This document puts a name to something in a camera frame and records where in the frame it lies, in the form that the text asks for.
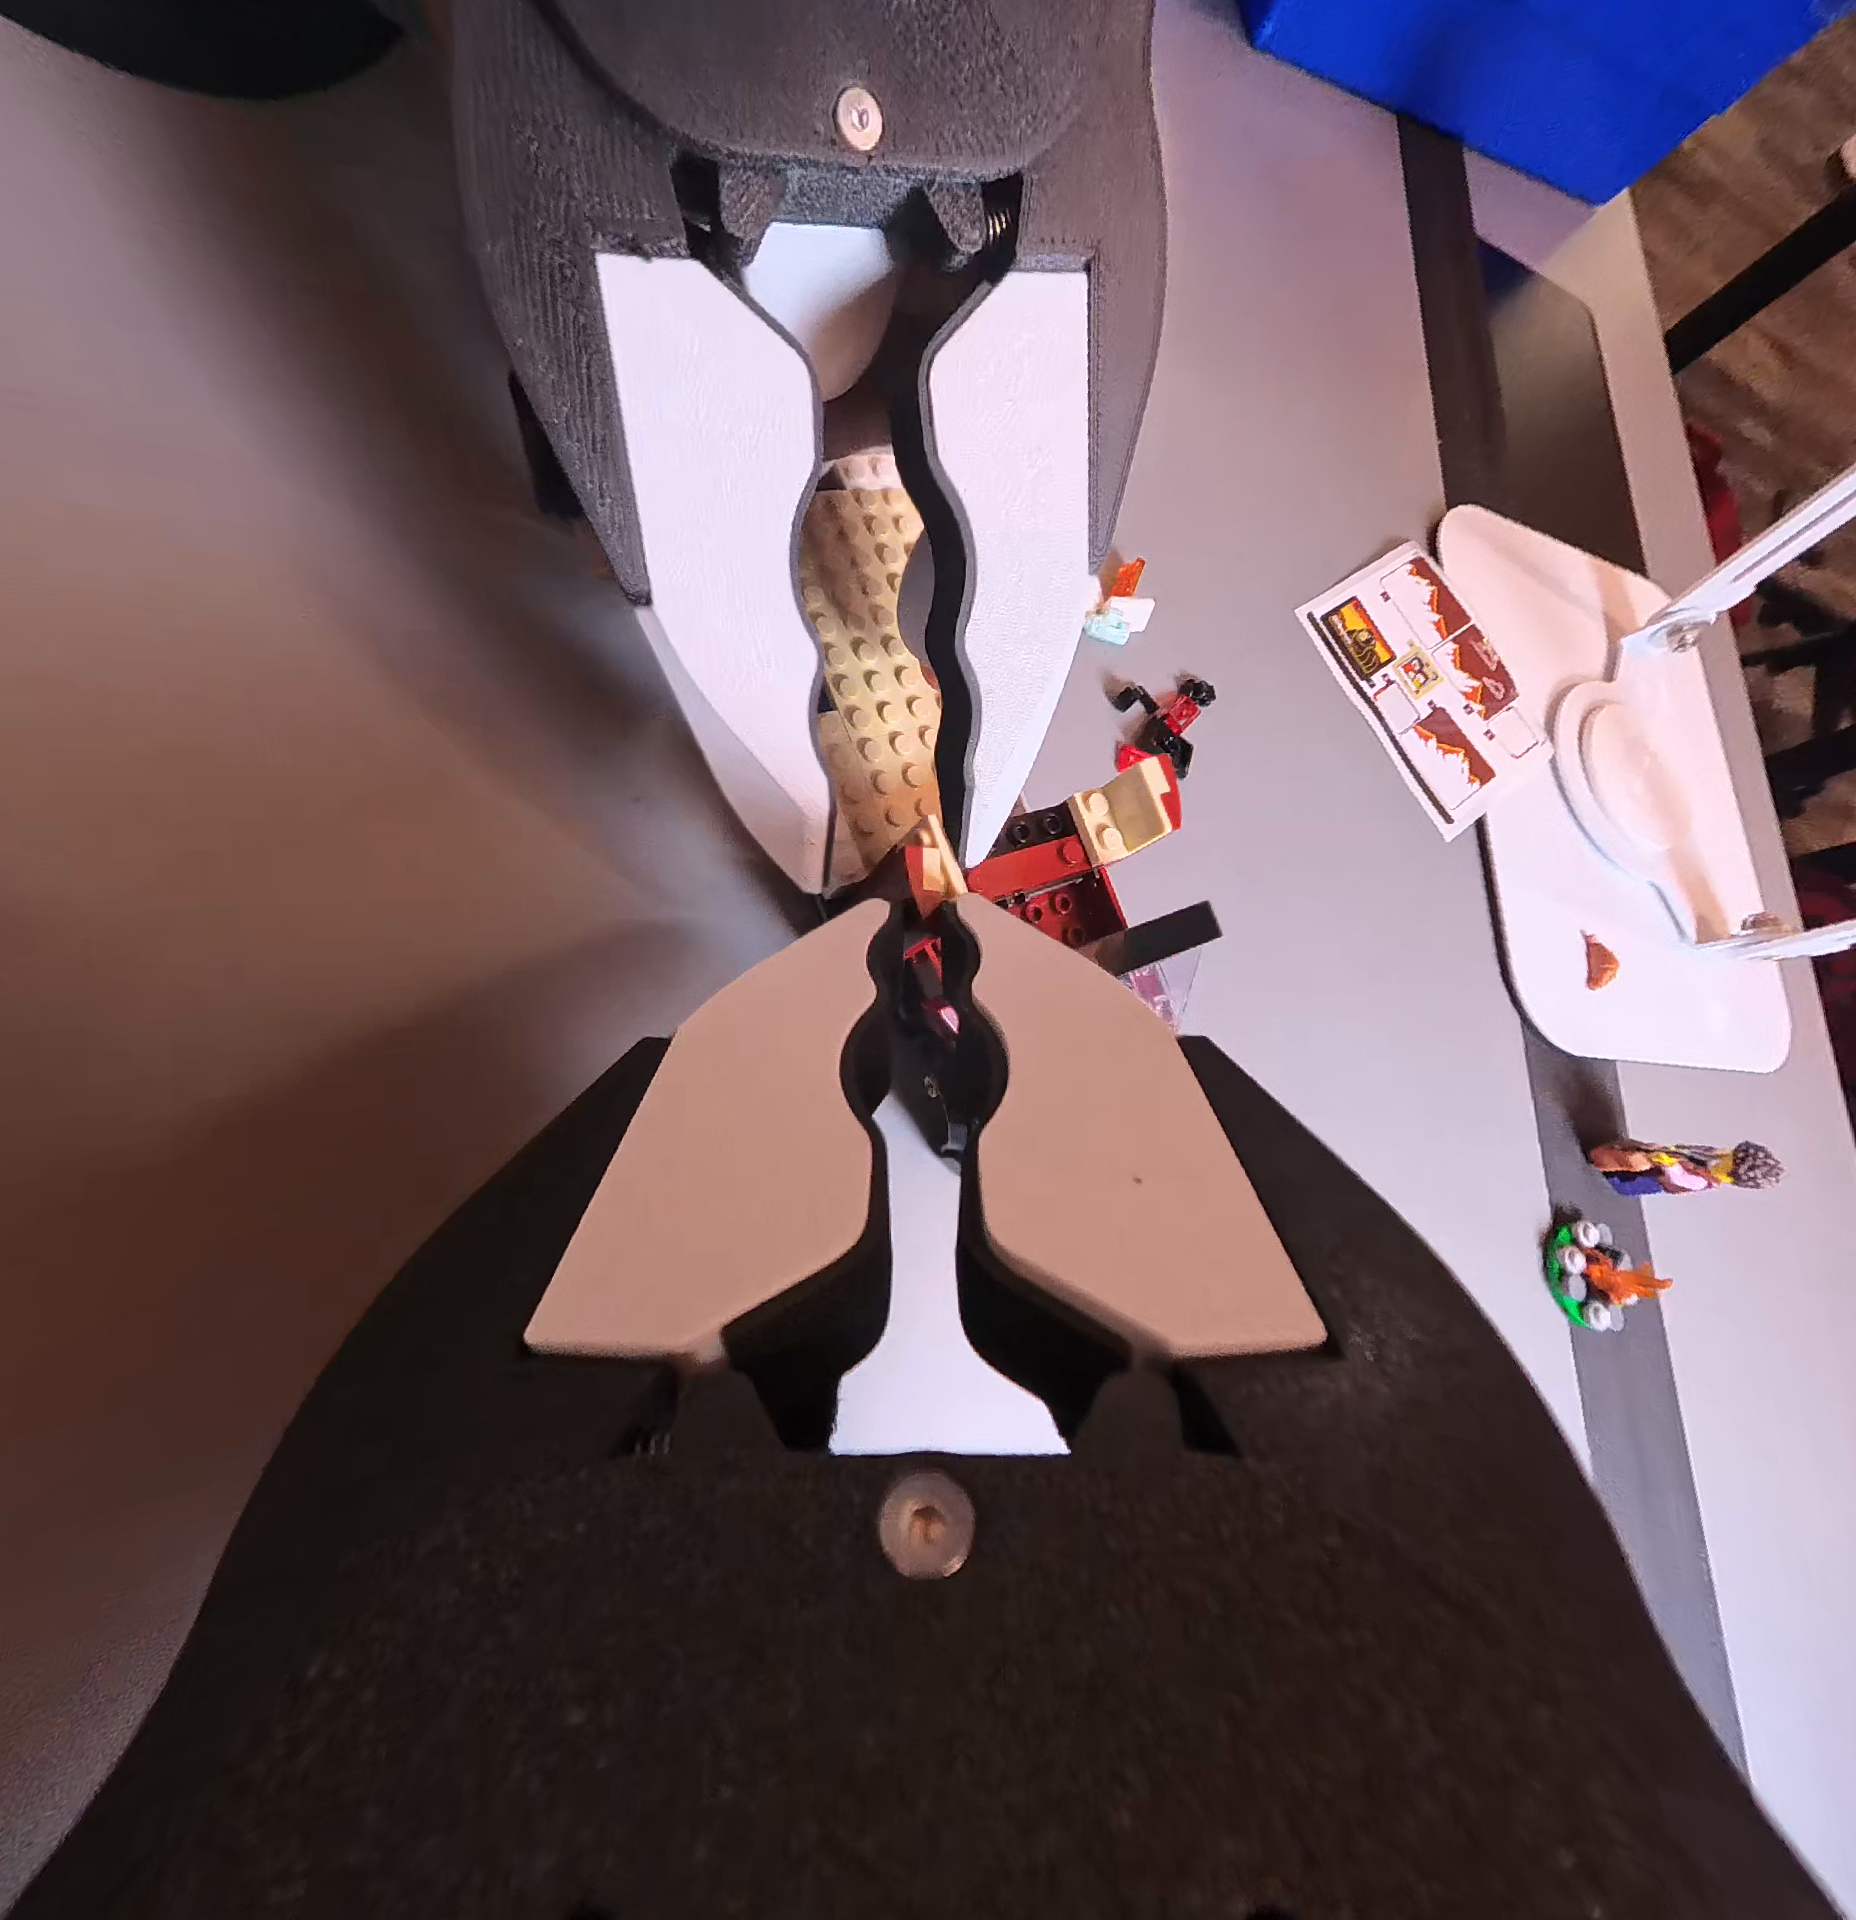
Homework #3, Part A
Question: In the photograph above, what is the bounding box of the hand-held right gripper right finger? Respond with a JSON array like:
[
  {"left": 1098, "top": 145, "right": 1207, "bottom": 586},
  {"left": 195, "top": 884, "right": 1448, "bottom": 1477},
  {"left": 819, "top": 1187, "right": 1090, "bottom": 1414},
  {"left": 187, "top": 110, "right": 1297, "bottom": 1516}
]
[{"left": 948, "top": 894, "right": 1334, "bottom": 1370}]

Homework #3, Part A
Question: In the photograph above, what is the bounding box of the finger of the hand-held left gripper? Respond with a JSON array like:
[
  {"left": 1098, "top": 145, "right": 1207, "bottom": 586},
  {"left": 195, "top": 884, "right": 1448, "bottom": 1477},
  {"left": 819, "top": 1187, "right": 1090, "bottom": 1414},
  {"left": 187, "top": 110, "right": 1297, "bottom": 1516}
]
[
  {"left": 590, "top": 247, "right": 842, "bottom": 901},
  {"left": 889, "top": 260, "right": 1098, "bottom": 865}
]

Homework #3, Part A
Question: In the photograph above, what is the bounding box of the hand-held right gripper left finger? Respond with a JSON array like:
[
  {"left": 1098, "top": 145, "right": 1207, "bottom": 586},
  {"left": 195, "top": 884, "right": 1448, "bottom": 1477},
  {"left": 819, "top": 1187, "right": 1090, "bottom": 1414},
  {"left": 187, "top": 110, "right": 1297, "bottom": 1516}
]
[{"left": 527, "top": 901, "right": 900, "bottom": 1372}]

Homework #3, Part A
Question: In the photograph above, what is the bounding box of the tan and dark red brick model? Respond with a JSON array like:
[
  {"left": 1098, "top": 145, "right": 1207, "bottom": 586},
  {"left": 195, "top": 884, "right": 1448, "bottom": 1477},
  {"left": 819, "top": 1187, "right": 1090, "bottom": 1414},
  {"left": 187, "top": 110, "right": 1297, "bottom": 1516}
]
[{"left": 801, "top": 452, "right": 1219, "bottom": 1175}]

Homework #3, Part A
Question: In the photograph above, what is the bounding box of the grey desk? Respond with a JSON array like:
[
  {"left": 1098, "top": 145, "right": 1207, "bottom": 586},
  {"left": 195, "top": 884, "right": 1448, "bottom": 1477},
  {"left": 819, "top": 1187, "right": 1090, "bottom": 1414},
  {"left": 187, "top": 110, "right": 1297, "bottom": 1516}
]
[{"left": 0, "top": 0, "right": 1856, "bottom": 1920}]

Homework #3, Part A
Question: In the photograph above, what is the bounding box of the red and black brick piece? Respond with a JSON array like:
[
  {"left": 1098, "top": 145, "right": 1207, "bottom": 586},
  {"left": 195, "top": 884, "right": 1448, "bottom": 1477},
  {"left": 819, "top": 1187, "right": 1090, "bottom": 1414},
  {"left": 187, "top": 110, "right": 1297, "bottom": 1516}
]
[{"left": 1116, "top": 690, "right": 1200, "bottom": 784}]

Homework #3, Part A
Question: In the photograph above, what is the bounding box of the green round plate with pieces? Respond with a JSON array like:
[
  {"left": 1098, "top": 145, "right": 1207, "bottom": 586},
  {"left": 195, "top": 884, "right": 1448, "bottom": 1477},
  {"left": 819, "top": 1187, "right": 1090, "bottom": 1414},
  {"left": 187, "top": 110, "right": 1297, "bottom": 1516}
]
[{"left": 1541, "top": 1206, "right": 1677, "bottom": 1340}]

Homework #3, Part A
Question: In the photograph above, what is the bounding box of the printed instruction sheet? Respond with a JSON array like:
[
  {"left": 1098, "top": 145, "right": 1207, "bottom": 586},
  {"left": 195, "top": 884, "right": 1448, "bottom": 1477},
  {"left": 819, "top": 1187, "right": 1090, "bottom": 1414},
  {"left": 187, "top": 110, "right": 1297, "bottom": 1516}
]
[{"left": 1297, "top": 540, "right": 1552, "bottom": 841}]

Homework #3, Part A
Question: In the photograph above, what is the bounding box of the white round plate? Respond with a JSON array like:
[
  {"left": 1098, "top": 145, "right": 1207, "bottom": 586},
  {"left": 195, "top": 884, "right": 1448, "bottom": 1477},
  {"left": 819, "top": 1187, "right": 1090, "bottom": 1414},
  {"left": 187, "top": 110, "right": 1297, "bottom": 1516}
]
[{"left": 1431, "top": 505, "right": 1795, "bottom": 1079}]

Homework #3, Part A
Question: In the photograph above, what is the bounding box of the toy minifigure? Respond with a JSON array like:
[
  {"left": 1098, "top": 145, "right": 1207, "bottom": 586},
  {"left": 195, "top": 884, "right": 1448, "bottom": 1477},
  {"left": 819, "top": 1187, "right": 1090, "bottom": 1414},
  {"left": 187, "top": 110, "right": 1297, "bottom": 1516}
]
[{"left": 1584, "top": 1139, "right": 1786, "bottom": 1201}]

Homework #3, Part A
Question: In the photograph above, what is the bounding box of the black padded cushion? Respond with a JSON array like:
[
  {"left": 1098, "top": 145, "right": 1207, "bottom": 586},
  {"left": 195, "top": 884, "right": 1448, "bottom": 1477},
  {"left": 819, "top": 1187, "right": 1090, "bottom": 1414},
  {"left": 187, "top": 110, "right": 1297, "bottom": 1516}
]
[{"left": 108, "top": 0, "right": 415, "bottom": 102}]

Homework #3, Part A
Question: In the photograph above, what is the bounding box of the blue storage bin with paper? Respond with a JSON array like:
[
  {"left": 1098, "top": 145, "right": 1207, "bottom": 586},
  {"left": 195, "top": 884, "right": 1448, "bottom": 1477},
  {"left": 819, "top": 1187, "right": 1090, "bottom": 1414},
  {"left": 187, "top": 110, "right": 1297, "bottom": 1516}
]
[{"left": 1236, "top": 0, "right": 1856, "bottom": 208}]

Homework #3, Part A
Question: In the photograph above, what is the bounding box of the white booklet stand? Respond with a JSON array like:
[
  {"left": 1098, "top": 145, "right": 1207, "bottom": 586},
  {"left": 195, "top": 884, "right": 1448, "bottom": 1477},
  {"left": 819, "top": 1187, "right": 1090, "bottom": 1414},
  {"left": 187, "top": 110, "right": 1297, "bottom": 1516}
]
[{"left": 1608, "top": 445, "right": 1856, "bottom": 957}]

